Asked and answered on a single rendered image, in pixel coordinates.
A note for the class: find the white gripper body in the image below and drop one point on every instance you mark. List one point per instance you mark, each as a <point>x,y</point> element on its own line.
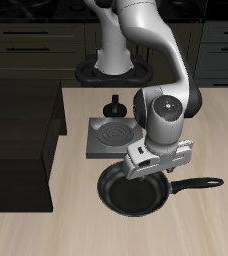
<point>166,160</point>

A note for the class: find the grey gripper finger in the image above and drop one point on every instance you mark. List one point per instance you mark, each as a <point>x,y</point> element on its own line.
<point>170,170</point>
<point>142,178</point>

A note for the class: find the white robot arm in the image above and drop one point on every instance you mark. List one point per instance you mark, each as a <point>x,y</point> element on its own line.
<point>146,26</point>

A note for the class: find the black frying pan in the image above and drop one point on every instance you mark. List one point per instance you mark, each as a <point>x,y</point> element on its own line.
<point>132,197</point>

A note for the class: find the dark grey stove plate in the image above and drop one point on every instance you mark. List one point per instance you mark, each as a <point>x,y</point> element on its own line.
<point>114,134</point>

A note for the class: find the round black stove knob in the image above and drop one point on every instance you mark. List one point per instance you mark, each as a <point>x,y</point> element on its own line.
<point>114,109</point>

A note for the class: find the dark grey kitchen cupboard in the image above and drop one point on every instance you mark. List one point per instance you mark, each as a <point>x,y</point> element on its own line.
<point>219,60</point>

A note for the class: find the dark wooden cabinet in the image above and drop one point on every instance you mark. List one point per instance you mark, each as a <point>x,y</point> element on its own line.
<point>17,140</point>

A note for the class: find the dark olive kitchen cupboard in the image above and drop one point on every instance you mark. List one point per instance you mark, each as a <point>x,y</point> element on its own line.
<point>36,60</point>

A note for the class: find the black kitchen countertop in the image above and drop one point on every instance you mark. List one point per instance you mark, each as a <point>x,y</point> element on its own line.
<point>36,10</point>

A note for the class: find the flat black base plate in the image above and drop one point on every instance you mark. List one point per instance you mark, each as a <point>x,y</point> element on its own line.
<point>86,74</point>

